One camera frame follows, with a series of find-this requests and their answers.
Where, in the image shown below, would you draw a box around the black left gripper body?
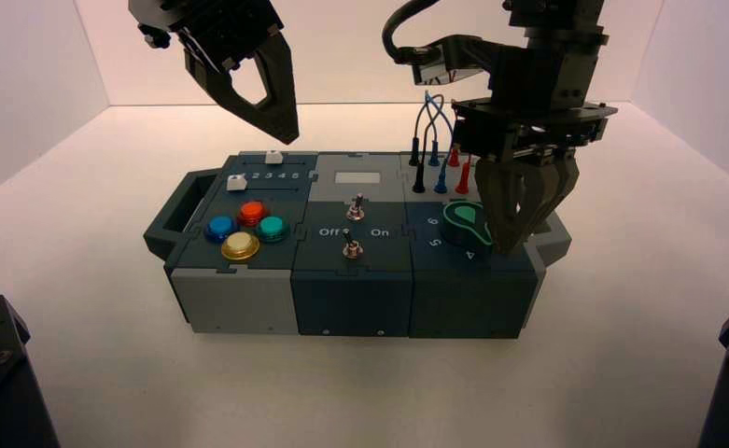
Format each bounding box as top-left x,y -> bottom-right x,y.
127,0 -> 286,70

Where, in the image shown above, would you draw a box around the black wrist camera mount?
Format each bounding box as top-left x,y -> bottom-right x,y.
395,35 -> 501,88

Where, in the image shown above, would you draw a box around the thick black camera cable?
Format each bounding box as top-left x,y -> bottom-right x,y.
381,0 -> 441,64

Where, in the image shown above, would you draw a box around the blue round push button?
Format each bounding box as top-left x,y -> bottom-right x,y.
203,215 -> 240,244

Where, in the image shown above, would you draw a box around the yellow round push button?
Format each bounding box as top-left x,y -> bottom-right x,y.
220,231 -> 261,262

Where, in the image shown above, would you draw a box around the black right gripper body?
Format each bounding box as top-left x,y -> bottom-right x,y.
450,43 -> 620,165

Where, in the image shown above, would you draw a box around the green round push button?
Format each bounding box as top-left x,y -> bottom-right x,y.
255,216 -> 291,244

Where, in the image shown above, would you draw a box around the red round push button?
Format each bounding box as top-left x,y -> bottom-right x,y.
235,201 -> 271,228

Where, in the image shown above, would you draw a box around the dark teal grey control box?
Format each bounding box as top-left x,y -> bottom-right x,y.
142,149 -> 573,340

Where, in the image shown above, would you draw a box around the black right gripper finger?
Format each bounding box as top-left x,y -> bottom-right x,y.
520,153 -> 582,244
475,156 -> 530,257

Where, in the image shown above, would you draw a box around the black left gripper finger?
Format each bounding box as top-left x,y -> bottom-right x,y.
183,29 -> 301,146

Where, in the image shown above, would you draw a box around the black banana plug cable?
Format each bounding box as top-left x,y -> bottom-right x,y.
407,92 -> 449,195

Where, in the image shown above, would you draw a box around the blue banana plug cable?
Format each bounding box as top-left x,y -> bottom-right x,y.
424,91 -> 456,195

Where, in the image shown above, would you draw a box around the red banana plug cable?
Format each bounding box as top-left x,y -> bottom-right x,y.
447,143 -> 473,197

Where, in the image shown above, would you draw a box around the green pointer rotary knob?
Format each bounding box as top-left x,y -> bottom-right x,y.
442,200 -> 495,248

